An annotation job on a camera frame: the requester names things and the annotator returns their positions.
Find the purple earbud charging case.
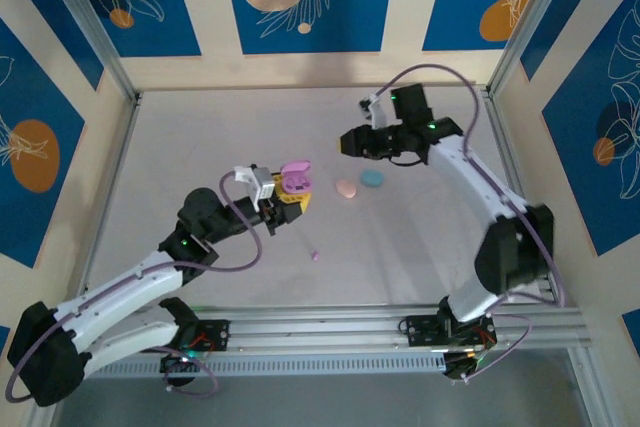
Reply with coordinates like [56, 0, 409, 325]
[278, 158, 314, 195]

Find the black base electronics box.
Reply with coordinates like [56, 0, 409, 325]
[442, 350, 484, 383]
[159, 354, 201, 388]

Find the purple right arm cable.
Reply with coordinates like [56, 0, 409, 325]
[379, 63, 567, 386]

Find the aluminium table side rail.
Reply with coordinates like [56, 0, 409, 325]
[482, 86, 609, 427]
[27, 94, 144, 427]

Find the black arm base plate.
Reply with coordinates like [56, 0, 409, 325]
[138, 319, 231, 354]
[399, 314, 499, 349]

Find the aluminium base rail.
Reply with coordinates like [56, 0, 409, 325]
[43, 302, 587, 364]

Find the aluminium frame post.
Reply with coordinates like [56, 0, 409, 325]
[488, 0, 574, 98]
[37, 0, 141, 104]

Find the grey slotted cable duct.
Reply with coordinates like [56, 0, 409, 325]
[62, 351, 449, 376]

